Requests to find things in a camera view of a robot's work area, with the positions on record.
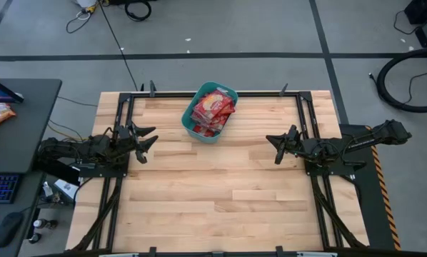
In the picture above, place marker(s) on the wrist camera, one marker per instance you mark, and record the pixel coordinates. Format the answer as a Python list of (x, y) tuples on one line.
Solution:
[(122, 131), (293, 131)]

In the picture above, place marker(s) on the white object on floor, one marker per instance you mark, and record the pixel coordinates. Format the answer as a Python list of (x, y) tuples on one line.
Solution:
[(85, 3)]

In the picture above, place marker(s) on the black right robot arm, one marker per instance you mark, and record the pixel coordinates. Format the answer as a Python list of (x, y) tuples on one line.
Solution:
[(360, 142)]

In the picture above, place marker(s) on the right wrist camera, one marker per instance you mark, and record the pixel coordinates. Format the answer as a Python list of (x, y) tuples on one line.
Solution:
[(293, 131)]

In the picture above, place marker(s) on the red popcorn bag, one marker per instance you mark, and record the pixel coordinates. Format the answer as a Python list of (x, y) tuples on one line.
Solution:
[(230, 109), (203, 131), (213, 103), (221, 123)]

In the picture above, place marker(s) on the backlit keyboard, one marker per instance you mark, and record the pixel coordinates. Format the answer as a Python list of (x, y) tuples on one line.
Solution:
[(1, 188)]

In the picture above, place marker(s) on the small dark bottle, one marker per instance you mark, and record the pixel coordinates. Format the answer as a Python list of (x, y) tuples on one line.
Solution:
[(44, 224), (35, 238)]

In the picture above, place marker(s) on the black hazard-striped mat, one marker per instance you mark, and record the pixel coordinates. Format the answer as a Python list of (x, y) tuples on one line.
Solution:
[(368, 200)]

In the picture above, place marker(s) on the small clear bottle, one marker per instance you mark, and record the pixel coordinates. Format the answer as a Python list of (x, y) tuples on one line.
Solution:
[(47, 189)]

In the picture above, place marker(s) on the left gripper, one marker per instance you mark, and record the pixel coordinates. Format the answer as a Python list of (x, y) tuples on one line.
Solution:
[(126, 142)]

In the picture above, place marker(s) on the black box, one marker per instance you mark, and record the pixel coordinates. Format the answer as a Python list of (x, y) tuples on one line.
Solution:
[(56, 171)]

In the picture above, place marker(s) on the white box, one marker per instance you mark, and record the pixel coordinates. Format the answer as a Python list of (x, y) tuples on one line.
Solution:
[(65, 187)]

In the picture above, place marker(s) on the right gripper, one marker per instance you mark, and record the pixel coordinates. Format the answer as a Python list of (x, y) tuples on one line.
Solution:
[(297, 148)]

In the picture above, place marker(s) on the black computer mouse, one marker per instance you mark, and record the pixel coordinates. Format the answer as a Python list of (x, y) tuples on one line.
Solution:
[(7, 230)]

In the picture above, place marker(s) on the teal plastic basket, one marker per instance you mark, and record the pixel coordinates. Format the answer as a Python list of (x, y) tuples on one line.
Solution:
[(189, 119)]

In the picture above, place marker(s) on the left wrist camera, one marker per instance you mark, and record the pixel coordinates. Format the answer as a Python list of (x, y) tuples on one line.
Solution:
[(122, 131)]

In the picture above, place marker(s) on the black desk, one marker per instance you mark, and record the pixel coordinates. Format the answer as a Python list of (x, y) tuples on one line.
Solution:
[(20, 142)]

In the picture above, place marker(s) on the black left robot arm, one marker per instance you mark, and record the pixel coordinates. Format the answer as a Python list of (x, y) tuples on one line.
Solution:
[(74, 150)]

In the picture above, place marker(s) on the black frame clamp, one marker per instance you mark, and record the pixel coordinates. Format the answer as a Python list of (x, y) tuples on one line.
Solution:
[(279, 251), (152, 88), (152, 251)]

